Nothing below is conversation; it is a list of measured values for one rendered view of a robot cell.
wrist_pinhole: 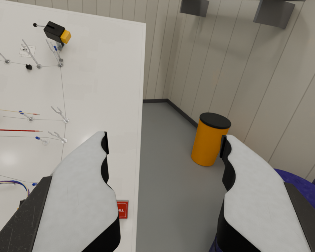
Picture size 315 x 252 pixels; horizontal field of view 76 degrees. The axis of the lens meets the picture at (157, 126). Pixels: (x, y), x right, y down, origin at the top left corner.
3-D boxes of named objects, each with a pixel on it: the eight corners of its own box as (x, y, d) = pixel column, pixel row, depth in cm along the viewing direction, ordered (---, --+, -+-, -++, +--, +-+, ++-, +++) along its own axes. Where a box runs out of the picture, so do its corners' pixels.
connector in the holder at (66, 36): (67, 34, 72) (65, 29, 70) (71, 36, 72) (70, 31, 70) (62, 42, 71) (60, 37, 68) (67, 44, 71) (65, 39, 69)
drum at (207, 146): (222, 165, 276) (238, 125, 246) (200, 171, 257) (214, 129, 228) (204, 148, 305) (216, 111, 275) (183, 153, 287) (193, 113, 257)
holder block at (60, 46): (42, 31, 77) (33, 13, 68) (71, 43, 78) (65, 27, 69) (36, 40, 75) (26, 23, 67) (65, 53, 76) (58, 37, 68)
